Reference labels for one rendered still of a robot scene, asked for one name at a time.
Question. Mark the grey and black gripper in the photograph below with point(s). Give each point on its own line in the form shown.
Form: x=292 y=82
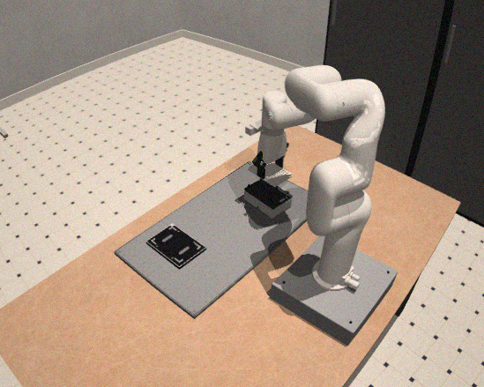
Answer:
x=270 y=149

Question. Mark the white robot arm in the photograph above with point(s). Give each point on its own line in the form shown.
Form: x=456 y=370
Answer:
x=336 y=196

